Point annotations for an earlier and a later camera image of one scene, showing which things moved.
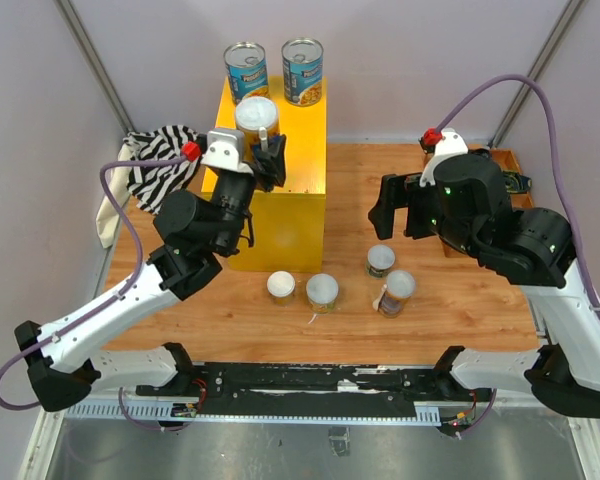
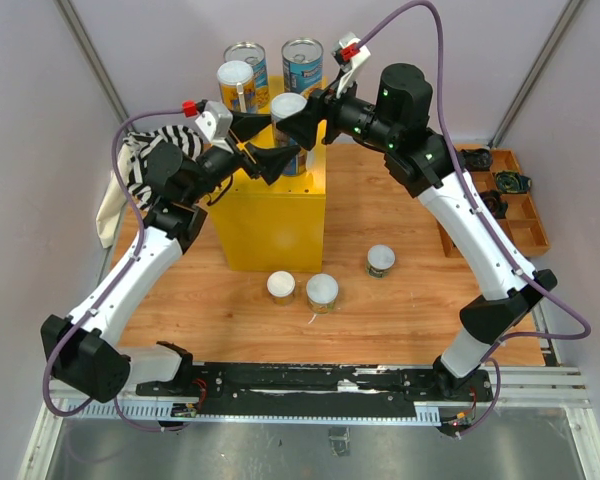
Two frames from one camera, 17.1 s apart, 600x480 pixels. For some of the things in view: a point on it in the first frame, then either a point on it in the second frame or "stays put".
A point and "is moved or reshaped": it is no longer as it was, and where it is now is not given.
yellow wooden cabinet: [288, 219] stays put
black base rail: [312, 390] stays put
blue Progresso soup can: [302, 66] stays put
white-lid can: [380, 260] stays put
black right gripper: [393, 194] -> [303, 124]
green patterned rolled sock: [515, 182] stays put
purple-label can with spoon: [400, 287] -> [282, 106]
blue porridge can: [252, 114] is moved or reshaped
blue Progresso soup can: [246, 65] stays put
